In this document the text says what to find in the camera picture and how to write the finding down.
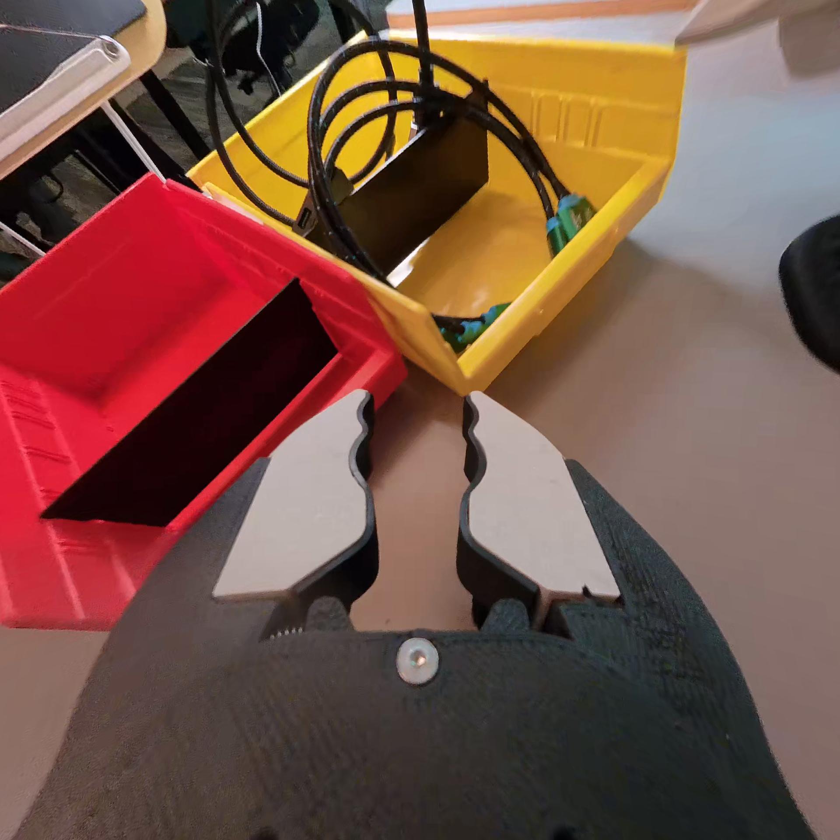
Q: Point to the black bin divider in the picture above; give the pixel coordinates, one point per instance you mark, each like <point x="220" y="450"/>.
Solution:
<point x="197" y="420"/>
<point x="420" y="190"/>

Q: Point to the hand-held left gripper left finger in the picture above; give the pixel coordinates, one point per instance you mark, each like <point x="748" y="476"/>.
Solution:
<point x="302" y="505"/>

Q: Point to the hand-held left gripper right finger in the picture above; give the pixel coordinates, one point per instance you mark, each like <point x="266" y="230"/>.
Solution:
<point x="531" y="518"/>

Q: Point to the yellow plastic bin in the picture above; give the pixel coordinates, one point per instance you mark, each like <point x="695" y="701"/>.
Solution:
<point x="590" y="98"/>

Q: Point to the red plastic bin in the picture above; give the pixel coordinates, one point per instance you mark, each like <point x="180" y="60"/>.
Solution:
<point x="98" y="308"/>

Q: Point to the black office chair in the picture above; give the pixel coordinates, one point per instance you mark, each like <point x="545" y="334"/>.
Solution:
<point x="275" y="39"/>

